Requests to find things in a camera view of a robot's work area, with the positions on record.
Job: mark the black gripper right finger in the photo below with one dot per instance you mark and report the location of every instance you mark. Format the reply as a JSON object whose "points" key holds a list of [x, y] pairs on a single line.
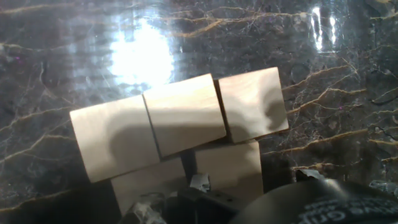
{"points": [[308, 175]]}

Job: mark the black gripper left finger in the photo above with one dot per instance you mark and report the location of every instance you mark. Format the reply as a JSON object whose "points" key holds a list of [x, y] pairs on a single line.
{"points": [[205, 205]]}

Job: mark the dark marble pattern mat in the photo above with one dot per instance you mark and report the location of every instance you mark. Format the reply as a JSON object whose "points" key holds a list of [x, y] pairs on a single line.
{"points": [[62, 62]]}

